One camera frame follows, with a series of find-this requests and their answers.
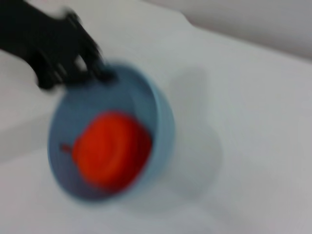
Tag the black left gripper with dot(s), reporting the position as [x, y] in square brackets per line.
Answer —
[41, 41]

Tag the orange toy fruit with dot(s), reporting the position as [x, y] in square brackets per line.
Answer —
[109, 148]

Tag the blue ceramic bowl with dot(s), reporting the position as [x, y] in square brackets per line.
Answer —
[158, 136]

